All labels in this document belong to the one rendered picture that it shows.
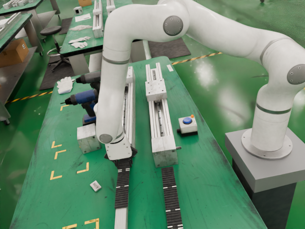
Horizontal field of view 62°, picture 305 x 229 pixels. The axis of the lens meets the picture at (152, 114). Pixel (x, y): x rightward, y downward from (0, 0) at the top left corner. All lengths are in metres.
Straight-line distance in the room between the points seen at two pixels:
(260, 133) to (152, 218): 0.51
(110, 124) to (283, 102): 0.58
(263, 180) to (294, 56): 0.43
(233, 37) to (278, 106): 0.30
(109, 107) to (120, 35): 0.24
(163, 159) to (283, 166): 0.46
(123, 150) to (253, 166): 0.51
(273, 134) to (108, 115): 0.60
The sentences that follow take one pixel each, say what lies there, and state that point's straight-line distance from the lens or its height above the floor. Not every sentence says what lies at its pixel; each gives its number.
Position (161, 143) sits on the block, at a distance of 1.10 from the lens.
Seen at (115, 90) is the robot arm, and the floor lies 1.20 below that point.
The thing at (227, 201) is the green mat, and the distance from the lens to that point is 1.02.
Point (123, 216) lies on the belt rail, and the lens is 0.99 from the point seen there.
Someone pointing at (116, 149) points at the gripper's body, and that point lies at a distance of 1.06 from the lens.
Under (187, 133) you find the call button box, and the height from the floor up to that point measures 0.80.
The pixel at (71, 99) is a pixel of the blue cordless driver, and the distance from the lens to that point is 1.38.
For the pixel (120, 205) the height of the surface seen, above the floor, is 0.82.
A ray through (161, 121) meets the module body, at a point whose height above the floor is 0.84.
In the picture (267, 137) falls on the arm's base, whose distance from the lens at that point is 1.04.
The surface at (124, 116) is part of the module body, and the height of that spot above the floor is 0.84.
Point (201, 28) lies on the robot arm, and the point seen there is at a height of 1.35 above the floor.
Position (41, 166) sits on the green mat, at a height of 0.78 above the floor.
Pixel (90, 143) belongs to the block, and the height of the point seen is 0.83.
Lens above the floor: 1.61
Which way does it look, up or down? 35 degrees down
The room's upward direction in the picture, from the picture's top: 12 degrees counter-clockwise
